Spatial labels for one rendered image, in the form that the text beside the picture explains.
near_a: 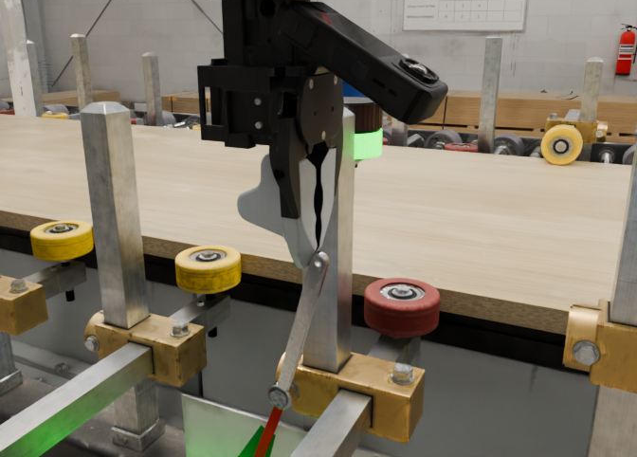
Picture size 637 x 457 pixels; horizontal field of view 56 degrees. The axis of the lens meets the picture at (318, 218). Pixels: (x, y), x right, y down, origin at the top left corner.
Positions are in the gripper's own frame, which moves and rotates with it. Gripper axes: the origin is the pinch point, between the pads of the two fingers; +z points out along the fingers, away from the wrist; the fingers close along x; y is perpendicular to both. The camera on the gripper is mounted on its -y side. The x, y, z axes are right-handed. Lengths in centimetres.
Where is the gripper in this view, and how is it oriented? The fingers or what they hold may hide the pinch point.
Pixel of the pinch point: (312, 252)
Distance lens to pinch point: 45.2
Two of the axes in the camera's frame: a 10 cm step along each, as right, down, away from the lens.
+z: 0.0, 9.5, 3.0
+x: -4.3, 2.7, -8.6
